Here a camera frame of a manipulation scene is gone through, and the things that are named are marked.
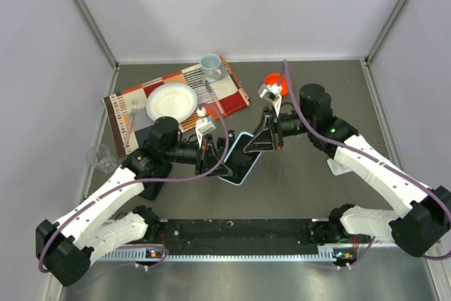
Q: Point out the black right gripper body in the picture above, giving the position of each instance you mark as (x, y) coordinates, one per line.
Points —
(276, 129)

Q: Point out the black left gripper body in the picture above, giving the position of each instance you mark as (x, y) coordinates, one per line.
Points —
(203, 156)

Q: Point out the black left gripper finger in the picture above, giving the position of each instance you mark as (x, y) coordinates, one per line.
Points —
(222, 170)
(215, 150)

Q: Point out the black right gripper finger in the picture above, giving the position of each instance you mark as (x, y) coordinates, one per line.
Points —
(262, 142)
(262, 132)

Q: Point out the light blue smartphone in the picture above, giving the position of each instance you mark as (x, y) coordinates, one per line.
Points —
(239, 162)

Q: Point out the black round-base phone stand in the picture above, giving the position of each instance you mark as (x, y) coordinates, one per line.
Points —
(231, 137)

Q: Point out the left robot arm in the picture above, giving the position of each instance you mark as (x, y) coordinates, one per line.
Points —
(67, 247)

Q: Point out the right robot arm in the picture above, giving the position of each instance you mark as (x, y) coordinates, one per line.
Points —
(418, 216)

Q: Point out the white plastic phone stand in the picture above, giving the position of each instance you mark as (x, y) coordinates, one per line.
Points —
(336, 168)

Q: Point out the orange plastic bowl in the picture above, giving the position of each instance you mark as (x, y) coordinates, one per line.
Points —
(273, 79)

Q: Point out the white plate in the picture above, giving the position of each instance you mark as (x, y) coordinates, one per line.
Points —
(175, 100)

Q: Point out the black smartphone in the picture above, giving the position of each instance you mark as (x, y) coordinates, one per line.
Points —
(151, 190)

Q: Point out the light blue mug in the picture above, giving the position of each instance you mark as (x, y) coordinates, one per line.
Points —
(211, 66)

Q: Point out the clear drinking glass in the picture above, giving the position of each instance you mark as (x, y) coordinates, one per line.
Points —
(101, 159)

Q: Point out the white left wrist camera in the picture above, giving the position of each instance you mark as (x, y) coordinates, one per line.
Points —
(204, 125)

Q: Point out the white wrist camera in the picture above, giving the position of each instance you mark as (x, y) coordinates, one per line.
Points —
(272, 94)
(204, 125)

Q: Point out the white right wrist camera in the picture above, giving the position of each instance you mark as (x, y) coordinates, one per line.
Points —
(272, 94)

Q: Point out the knife with pink handle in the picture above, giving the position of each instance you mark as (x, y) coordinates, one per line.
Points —
(213, 96)

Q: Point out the fork with pink handle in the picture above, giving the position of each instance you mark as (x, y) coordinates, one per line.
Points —
(133, 112)

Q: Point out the grey slotted cable duct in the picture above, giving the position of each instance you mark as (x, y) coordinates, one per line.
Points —
(323, 254)

